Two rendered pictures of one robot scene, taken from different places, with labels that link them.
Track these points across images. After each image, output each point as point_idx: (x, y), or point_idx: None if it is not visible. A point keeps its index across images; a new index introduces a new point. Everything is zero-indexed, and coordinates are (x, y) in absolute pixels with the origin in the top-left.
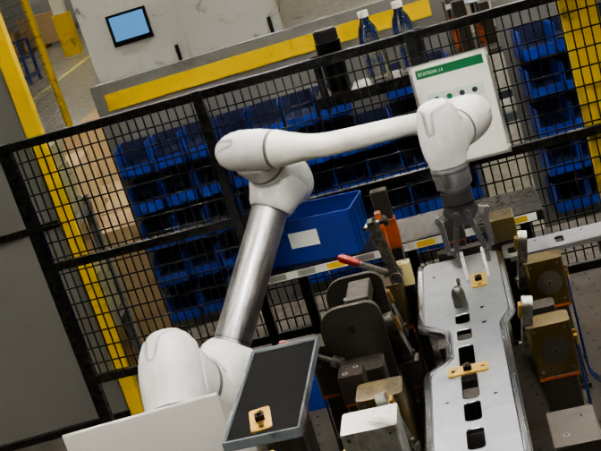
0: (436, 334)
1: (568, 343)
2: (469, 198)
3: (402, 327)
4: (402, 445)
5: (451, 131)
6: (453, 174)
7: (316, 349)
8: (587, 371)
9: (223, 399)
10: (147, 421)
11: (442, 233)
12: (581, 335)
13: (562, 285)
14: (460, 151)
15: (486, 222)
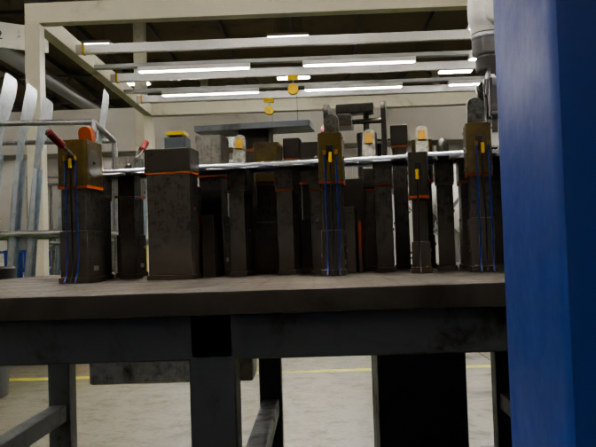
0: (396, 162)
1: (317, 153)
2: (481, 66)
3: (368, 142)
4: (196, 150)
5: (470, 0)
6: (472, 41)
7: (292, 121)
8: (496, 265)
9: (454, 215)
10: None
11: (484, 99)
12: (478, 215)
13: (466, 154)
14: (474, 19)
15: (489, 91)
